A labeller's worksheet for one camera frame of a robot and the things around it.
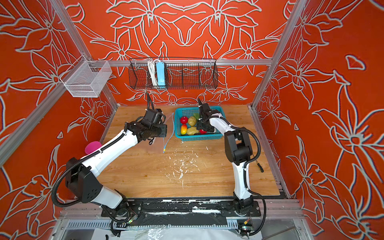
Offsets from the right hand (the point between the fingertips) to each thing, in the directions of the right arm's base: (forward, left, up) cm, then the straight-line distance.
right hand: (201, 126), depth 100 cm
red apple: (+7, +12, -2) cm, 14 cm away
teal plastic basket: (+10, +15, +3) cm, 18 cm away
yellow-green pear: (+5, +6, 0) cm, 8 cm away
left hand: (-11, +22, +14) cm, 28 cm away
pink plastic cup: (-20, +61, +11) cm, 65 cm away
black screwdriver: (-27, -33, -5) cm, 43 cm away
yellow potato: (-3, +7, 0) cm, 7 cm away
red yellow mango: (0, +12, -1) cm, 12 cm away
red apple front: (-5, -1, 0) cm, 5 cm away
